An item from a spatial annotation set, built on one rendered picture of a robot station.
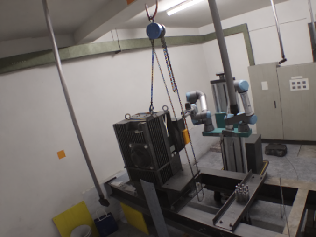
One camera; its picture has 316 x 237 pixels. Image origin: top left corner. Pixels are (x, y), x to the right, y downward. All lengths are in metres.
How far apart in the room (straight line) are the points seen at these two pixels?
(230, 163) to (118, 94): 1.99
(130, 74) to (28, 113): 1.71
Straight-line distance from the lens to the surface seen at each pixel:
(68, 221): 3.10
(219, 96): 2.83
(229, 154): 3.09
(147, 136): 2.01
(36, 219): 2.98
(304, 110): 4.47
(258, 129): 4.82
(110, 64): 3.27
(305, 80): 4.33
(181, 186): 2.16
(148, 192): 2.15
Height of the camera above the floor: 2.05
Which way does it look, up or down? 12 degrees down
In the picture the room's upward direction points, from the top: 14 degrees counter-clockwise
